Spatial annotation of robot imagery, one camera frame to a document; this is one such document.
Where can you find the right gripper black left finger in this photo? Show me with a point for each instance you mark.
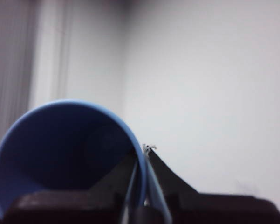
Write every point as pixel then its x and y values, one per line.
pixel 84 205

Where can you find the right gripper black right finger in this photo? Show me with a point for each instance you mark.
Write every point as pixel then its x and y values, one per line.
pixel 200 207

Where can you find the grey curtain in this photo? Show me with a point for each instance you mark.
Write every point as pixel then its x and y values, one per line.
pixel 9 70

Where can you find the blue ribbed plastic cup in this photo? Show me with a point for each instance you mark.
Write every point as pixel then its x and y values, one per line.
pixel 49 144

